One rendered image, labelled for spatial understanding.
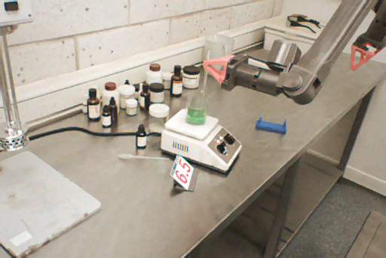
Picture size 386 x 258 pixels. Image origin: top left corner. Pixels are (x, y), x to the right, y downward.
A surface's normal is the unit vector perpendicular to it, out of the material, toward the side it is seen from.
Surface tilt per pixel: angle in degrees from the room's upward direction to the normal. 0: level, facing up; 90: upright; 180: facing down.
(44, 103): 90
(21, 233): 2
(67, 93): 90
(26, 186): 0
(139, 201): 0
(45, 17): 90
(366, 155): 90
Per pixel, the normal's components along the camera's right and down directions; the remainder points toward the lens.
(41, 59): 0.78, 0.37
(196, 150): -0.41, 0.42
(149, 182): 0.10, -0.86
